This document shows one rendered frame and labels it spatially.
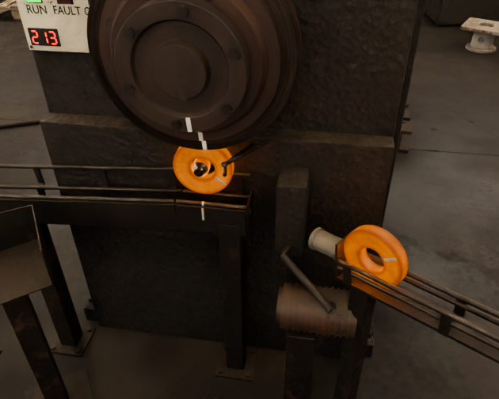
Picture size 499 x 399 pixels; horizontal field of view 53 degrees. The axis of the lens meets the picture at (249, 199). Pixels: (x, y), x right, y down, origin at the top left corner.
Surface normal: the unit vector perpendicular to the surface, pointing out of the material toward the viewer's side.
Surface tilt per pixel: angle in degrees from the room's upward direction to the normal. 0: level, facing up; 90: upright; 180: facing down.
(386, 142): 0
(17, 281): 5
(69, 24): 90
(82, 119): 0
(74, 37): 90
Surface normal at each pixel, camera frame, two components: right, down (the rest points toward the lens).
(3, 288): -0.09, -0.78
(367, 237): -0.70, 0.43
